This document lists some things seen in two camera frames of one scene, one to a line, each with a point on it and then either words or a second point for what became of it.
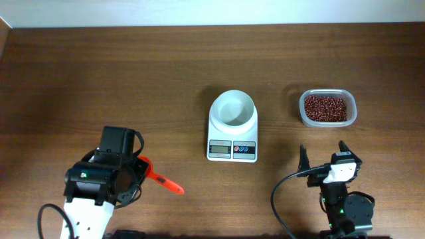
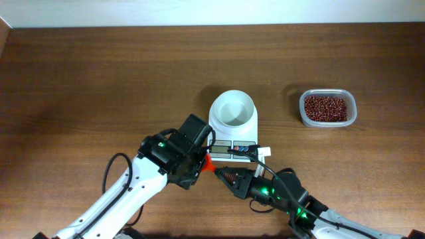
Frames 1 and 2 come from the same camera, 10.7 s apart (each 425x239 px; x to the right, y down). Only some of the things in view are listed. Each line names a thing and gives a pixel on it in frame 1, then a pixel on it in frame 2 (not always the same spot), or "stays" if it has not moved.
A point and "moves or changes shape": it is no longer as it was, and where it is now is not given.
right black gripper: [316, 179] → [240, 188]
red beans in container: [325, 108] stays
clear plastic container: [327, 107] stays
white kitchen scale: [232, 147] stays
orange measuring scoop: [165, 183] moves or changes shape
